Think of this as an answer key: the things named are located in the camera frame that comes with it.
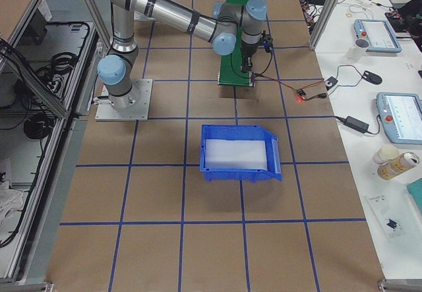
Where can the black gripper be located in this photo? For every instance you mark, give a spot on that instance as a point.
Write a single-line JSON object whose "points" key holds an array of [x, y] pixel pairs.
{"points": [[246, 51]]}

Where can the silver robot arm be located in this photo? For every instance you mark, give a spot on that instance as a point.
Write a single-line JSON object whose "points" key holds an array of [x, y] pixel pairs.
{"points": [[232, 27]]}

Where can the green conveyor belt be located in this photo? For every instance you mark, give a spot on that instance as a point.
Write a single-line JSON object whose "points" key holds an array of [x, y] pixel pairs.
{"points": [[230, 65]]}

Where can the small sensor circuit board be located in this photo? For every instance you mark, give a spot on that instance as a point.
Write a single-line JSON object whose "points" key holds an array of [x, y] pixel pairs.
{"points": [[301, 93]]}

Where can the blue plastic storage bin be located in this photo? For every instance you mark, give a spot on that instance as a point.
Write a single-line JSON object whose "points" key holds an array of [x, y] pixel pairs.
{"points": [[239, 152]]}

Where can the white mug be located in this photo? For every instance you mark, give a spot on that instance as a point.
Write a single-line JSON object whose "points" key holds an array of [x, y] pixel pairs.
{"points": [[357, 50]]}

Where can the black power adapter brick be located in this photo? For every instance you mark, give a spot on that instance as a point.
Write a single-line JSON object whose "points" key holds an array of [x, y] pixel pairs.
{"points": [[356, 124]]}

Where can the far blue teach pendant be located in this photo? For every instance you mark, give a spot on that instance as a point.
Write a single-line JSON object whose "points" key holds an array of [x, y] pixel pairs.
{"points": [[379, 34]]}

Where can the blue teach pendant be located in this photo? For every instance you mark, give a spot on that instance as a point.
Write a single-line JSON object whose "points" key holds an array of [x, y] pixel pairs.
{"points": [[379, 34], [400, 116]]}

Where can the near blue teach pendant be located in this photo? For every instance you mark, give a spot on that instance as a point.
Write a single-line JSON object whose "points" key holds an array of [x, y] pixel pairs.
{"points": [[400, 116]]}

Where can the beige paper cup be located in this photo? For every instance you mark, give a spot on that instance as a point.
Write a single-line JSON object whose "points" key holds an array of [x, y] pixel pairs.
{"points": [[385, 154]]}

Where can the yellow drink can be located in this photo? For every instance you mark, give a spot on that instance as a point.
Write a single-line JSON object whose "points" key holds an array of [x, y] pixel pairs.
{"points": [[398, 165]]}

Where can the white crumpled cloth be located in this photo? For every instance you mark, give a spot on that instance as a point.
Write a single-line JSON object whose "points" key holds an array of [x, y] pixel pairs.
{"points": [[12, 200]]}

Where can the aluminium frame post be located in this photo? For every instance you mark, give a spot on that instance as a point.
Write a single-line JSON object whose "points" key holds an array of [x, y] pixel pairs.
{"points": [[321, 23]]}

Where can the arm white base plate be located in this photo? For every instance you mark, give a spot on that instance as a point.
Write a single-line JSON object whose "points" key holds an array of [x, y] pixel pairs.
{"points": [[133, 106]]}

